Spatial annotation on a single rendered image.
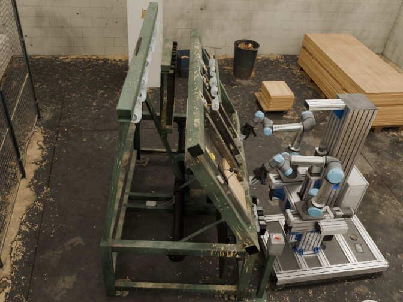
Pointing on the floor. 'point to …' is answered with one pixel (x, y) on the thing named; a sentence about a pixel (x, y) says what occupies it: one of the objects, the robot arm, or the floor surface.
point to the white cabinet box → (136, 21)
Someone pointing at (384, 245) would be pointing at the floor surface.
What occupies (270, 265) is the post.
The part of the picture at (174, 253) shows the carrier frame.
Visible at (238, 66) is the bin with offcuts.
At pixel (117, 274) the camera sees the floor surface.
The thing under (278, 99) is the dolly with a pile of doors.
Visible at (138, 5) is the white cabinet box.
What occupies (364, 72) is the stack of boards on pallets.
